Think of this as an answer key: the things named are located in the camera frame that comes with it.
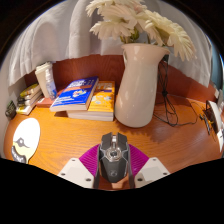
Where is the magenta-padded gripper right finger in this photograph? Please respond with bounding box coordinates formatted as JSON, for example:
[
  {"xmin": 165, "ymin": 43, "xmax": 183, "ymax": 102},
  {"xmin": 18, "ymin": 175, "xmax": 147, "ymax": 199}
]
[{"xmin": 128, "ymin": 143, "xmax": 172, "ymax": 189}]

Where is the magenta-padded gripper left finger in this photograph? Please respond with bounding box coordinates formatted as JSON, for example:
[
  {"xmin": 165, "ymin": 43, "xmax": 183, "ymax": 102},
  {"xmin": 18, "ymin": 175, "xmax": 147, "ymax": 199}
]
[{"xmin": 57, "ymin": 143, "xmax": 101, "ymax": 189}]

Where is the grey black computer mouse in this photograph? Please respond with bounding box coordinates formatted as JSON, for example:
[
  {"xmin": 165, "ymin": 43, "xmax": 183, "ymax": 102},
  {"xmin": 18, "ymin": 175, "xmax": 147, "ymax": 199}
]
[{"xmin": 97, "ymin": 131, "xmax": 130, "ymax": 183}]

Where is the white black round mouse pad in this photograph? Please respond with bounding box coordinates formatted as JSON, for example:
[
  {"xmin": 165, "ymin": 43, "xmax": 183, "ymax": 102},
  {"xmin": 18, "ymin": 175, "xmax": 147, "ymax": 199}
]
[{"xmin": 10, "ymin": 117, "xmax": 42, "ymax": 164}]

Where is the white ceramic jug vase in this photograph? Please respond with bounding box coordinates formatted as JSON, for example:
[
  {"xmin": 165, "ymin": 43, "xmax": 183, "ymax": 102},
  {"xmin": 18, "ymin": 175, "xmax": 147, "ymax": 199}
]
[{"xmin": 114, "ymin": 42, "xmax": 171, "ymax": 129}]

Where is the red notebook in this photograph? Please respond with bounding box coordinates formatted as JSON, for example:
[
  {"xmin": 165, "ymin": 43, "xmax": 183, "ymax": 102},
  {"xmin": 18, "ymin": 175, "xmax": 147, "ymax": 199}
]
[{"xmin": 35, "ymin": 87, "xmax": 68, "ymax": 108}]

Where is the clear spray bottle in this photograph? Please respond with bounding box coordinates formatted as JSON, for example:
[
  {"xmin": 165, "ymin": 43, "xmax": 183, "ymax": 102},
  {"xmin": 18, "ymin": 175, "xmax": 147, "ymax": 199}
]
[{"xmin": 44, "ymin": 69, "xmax": 58, "ymax": 101}]

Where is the yellow black book stack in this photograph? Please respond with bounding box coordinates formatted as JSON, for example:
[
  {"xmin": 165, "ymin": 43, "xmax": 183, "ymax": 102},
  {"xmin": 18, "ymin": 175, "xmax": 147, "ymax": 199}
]
[{"xmin": 15, "ymin": 82, "xmax": 44, "ymax": 116}]

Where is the green mug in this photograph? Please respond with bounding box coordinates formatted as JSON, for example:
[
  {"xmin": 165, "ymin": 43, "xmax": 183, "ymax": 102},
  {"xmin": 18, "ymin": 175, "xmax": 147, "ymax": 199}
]
[{"xmin": 4, "ymin": 100, "xmax": 18, "ymax": 120}]

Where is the white tumbler cup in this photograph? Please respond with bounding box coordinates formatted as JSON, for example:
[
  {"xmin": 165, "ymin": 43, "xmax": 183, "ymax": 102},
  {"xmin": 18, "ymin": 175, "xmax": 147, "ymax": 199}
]
[{"xmin": 34, "ymin": 61, "xmax": 54, "ymax": 99}]

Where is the white curtain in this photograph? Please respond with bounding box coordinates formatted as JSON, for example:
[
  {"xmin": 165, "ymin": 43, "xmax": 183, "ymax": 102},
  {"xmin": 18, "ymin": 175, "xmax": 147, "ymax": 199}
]
[{"xmin": 8, "ymin": 0, "xmax": 214, "ymax": 88}]

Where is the white flower bouquet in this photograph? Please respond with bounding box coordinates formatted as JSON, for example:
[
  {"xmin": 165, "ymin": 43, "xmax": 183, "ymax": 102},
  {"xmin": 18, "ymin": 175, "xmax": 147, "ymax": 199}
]
[{"xmin": 85, "ymin": 0, "xmax": 198, "ymax": 63}]

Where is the black cable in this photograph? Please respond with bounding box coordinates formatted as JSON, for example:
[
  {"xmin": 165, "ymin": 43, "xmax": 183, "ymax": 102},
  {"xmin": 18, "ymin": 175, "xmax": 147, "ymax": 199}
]
[{"xmin": 153, "ymin": 54, "xmax": 209, "ymax": 128}]

